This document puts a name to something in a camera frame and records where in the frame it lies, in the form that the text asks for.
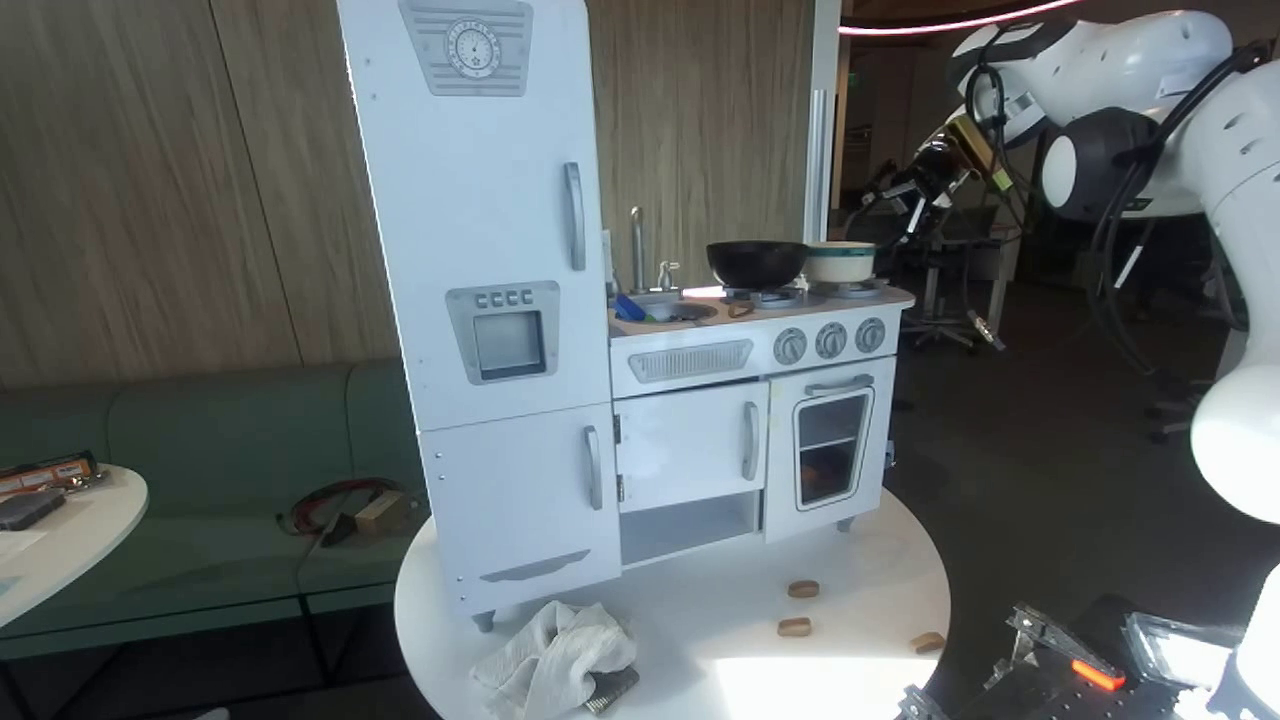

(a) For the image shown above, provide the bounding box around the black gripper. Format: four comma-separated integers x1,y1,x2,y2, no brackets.
889,126,990,217

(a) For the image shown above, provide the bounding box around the white pot green stripe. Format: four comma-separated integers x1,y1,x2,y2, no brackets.
802,237,884,289

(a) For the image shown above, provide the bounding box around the black bowl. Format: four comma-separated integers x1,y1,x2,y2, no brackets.
705,237,811,296

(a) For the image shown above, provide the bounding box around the white pillar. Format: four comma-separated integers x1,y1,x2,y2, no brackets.
802,0,850,251

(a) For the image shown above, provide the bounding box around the pink ceiling light strip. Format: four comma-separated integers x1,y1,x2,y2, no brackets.
836,0,1071,40

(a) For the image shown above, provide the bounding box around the white oven door with window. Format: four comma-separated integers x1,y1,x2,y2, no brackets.
763,357,902,543

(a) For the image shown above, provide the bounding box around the silver toy faucet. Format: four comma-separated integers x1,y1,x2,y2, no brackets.
624,201,690,304

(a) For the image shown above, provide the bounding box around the white cupboard door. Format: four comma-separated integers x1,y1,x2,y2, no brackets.
614,385,773,513

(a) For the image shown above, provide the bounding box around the white toy kitchen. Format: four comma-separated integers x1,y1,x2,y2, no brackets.
333,0,920,633

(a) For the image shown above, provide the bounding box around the large white fridge door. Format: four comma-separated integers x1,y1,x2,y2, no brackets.
338,0,617,432

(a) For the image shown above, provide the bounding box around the black device with orange tab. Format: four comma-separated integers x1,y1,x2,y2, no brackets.
904,600,1212,720

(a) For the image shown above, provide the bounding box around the small white fridge door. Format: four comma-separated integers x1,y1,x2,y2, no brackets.
421,405,628,614

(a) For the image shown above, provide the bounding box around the round white table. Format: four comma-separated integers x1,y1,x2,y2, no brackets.
394,484,956,720

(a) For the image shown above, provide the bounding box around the crumpled white cloth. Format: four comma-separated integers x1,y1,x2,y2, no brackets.
467,596,644,720

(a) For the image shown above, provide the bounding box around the green sofa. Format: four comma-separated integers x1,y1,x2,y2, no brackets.
0,357,437,663

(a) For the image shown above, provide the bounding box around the white side table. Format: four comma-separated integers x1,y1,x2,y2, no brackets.
0,458,152,633

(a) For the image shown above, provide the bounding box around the flat black device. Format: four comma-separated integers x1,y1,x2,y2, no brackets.
0,486,67,530

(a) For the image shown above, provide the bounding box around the tan wrist camera box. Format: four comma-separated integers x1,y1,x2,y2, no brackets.
951,112,1025,182

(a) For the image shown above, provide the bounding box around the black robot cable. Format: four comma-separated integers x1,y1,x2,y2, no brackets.
965,45,1280,393

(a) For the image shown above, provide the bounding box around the brown strap item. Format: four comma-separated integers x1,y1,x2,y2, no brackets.
0,448,111,500

